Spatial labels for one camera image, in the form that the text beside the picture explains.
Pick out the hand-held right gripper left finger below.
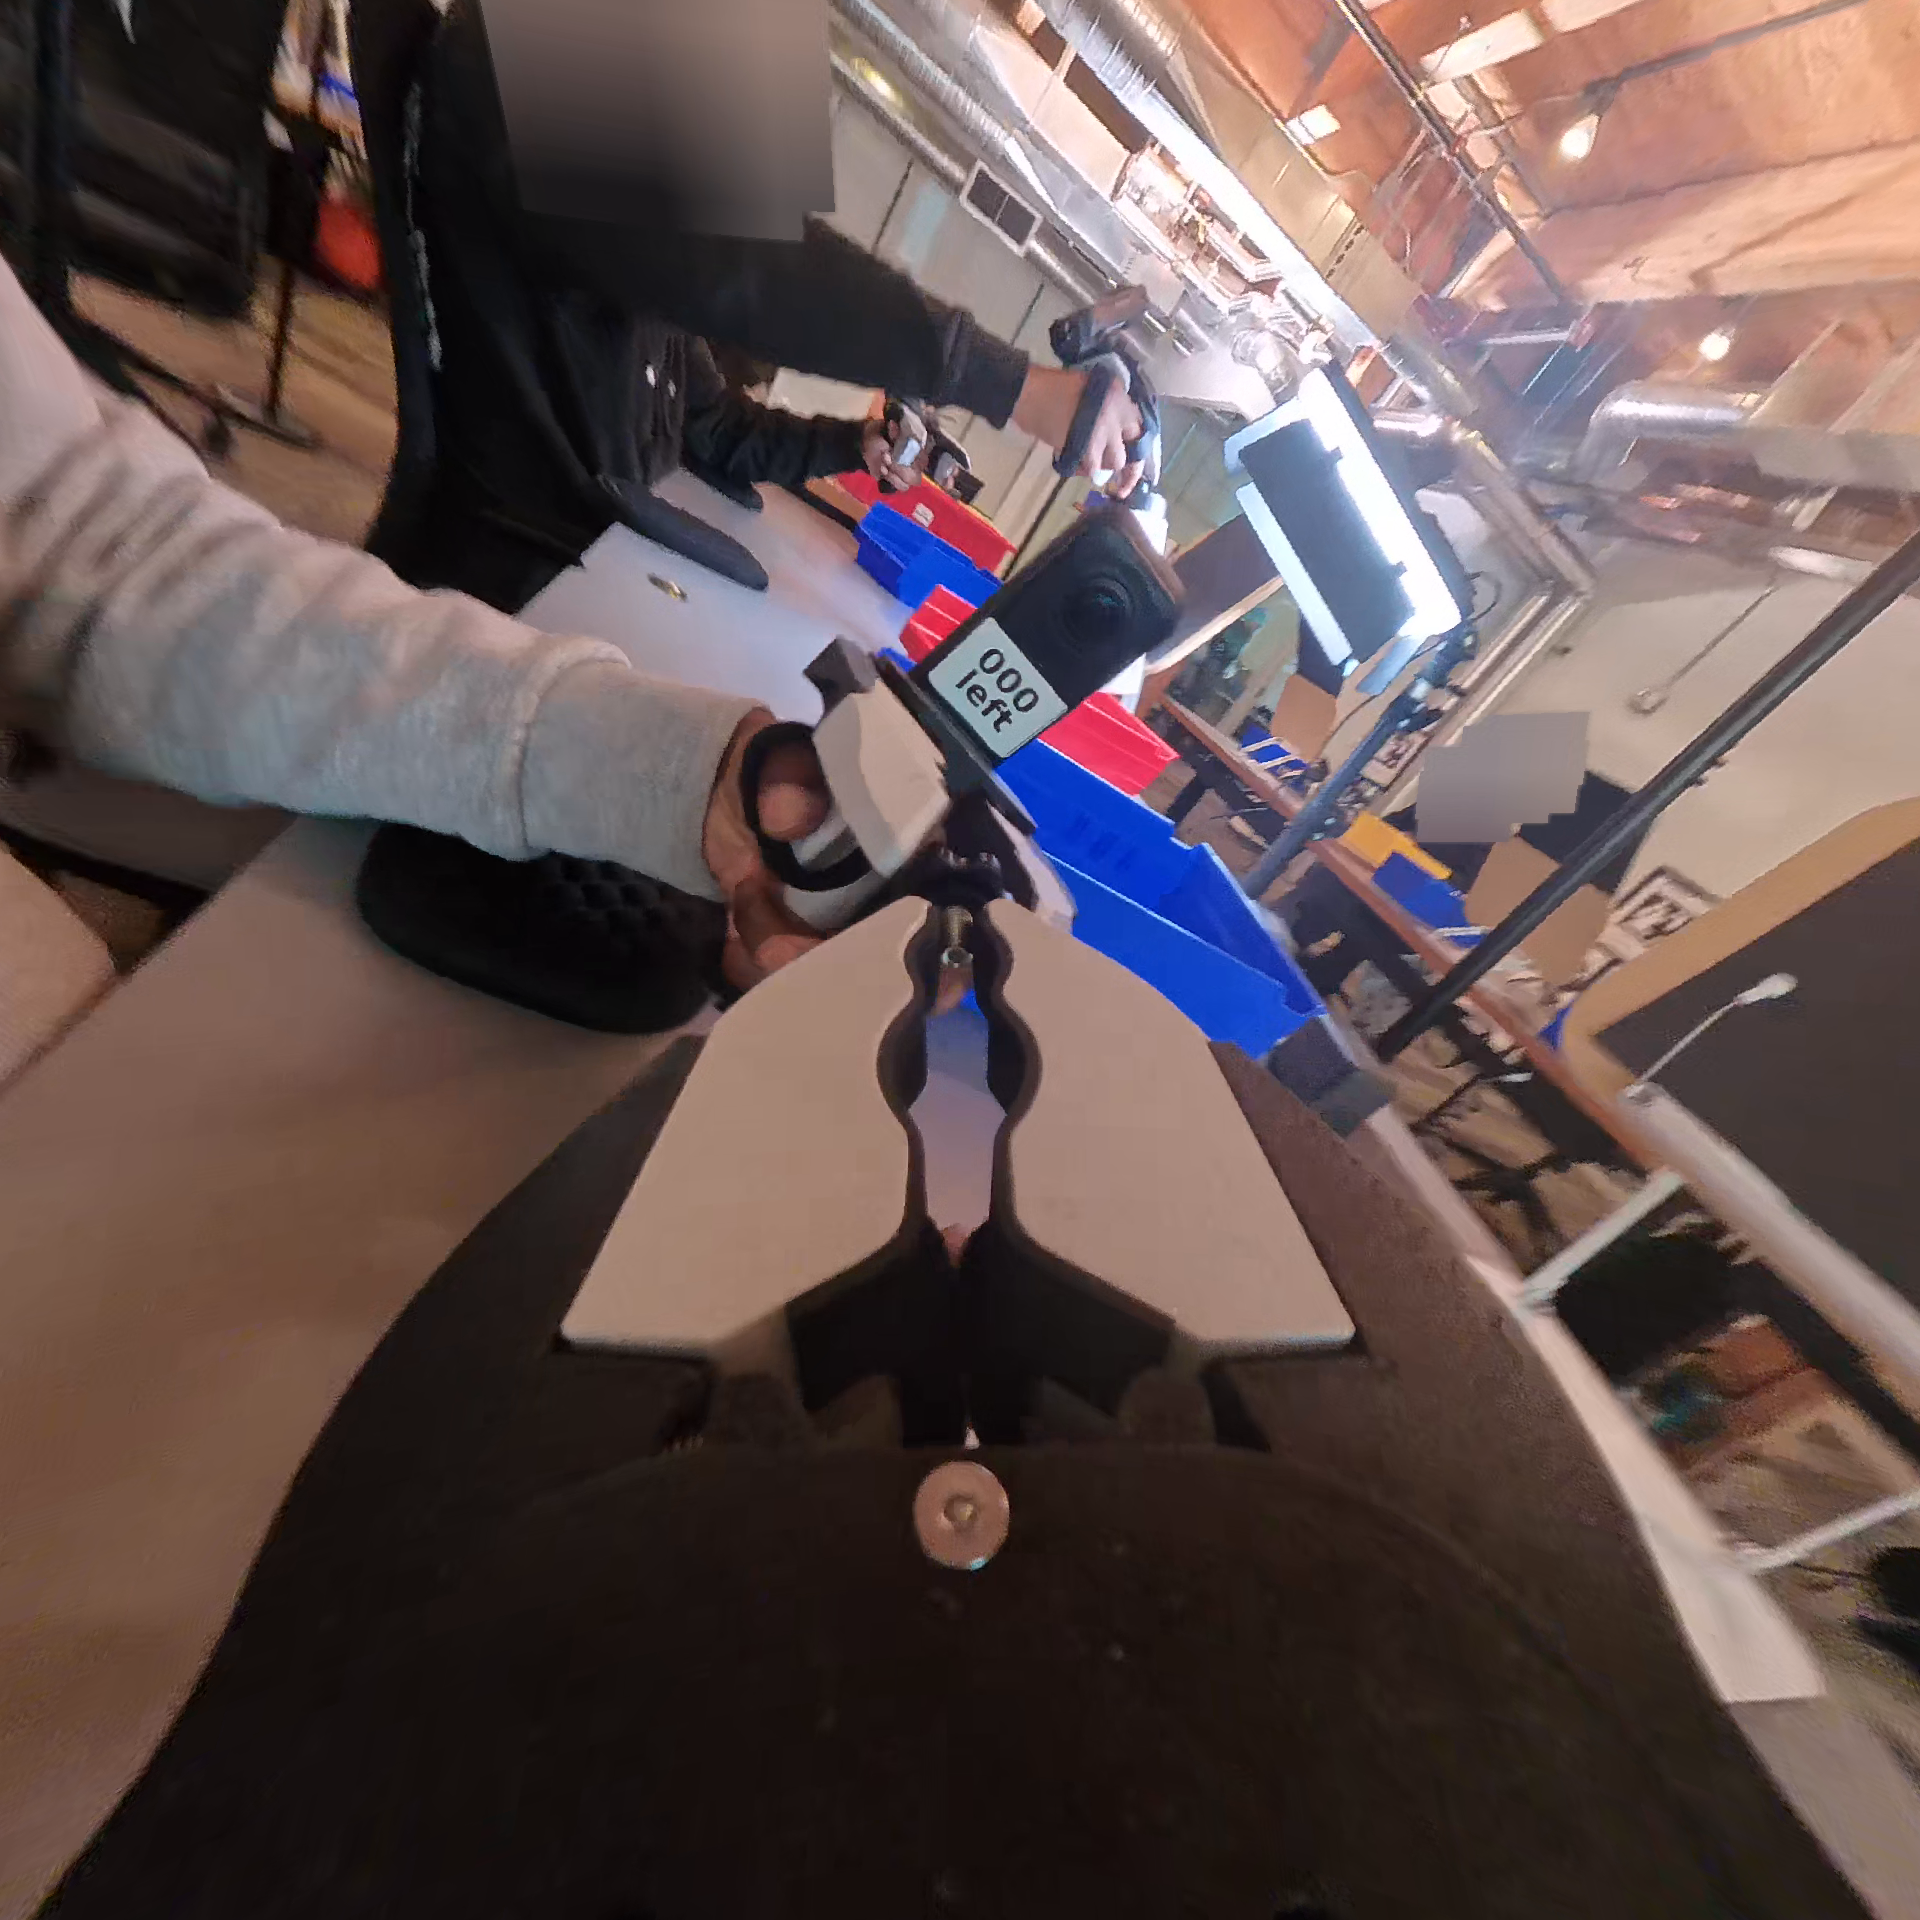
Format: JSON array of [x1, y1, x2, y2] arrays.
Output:
[[559, 900, 963, 1352]]

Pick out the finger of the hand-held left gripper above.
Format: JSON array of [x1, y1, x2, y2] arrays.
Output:
[[816, 694, 956, 879]]

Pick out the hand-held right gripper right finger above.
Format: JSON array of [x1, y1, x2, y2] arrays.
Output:
[[967, 902, 1360, 1354]]

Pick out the person's left forearm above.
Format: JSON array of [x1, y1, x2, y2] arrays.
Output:
[[0, 255, 761, 902]]

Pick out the long wooden desk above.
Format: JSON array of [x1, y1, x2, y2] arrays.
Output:
[[1151, 693, 1660, 1178]]

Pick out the grey desk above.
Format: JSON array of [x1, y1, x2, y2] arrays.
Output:
[[0, 464, 1823, 1920]]

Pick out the person's left hand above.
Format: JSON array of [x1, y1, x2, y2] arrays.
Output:
[[701, 709, 860, 993]]

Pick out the red plastic bin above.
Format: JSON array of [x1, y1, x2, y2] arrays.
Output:
[[896, 582, 1181, 797], [830, 468, 1019, 578]]

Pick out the grey power adapter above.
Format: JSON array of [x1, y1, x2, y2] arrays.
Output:
[[1264, 1016, 1395, 1135]]

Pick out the studio light panel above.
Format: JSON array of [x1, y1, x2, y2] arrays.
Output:
[[1217, 364, 1475, 680]]

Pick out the blue plastic bin with tag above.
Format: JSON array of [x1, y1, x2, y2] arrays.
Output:
[[883, 641, 1325, 1055]]

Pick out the black light stand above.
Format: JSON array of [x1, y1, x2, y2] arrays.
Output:
[[1241, 569, 1502, 902]]

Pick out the black wrist rest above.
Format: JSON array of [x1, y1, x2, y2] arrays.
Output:
[[597, 478, 772, 597], [355, 823, 740, 1037]]

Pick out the yellow plastic bin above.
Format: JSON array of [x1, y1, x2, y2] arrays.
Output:
[[1345, 815, 1454, 886]]

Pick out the fiducial tag sign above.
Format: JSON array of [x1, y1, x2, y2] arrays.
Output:
[[1608, 866, 1723, 950]]

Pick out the black stand pole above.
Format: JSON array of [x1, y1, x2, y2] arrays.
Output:
[[1369, 527, 1920, 1064]]

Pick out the white board stand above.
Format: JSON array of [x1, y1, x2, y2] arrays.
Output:
[[1516, 972, 1920, 1576]]

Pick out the wall vent grille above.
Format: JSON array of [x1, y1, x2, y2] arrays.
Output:
[[958, 160, 1047, 252]]

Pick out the silver ceiling duct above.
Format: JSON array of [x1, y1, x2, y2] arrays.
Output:
[[831, 0, 1352, 350]]

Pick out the round silver duct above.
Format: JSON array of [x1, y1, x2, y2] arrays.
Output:
[[1585, 375, 1768, 484]]

